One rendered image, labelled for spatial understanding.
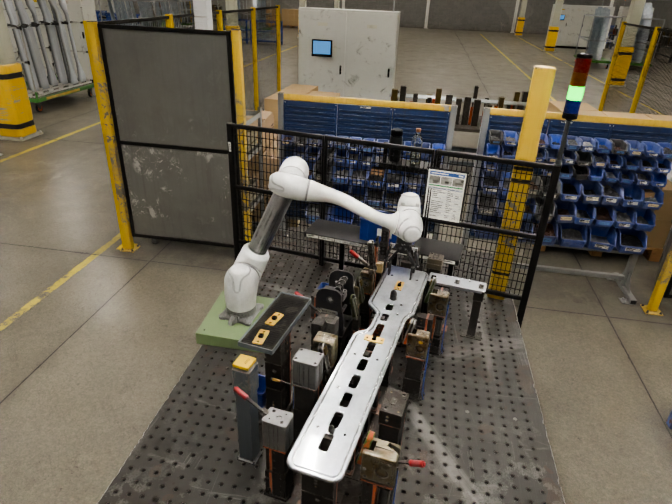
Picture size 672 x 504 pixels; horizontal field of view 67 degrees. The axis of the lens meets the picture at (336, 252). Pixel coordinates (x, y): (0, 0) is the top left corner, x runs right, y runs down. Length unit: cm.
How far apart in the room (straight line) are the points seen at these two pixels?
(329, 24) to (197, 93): 483
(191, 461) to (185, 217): 303
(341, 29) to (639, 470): 733
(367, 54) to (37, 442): 723
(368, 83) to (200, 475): 758
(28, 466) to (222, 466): 147
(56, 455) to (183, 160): 249
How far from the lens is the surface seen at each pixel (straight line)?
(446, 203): 290
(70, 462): 325
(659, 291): 490
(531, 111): 277
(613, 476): 337
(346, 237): 291
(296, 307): 204
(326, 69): 897
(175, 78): 444
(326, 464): 169
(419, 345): 216
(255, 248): 265
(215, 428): 222
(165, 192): 479
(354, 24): 883
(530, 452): 228
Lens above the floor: 230
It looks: 28 degrees down
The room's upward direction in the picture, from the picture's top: 2 degrees clockwise
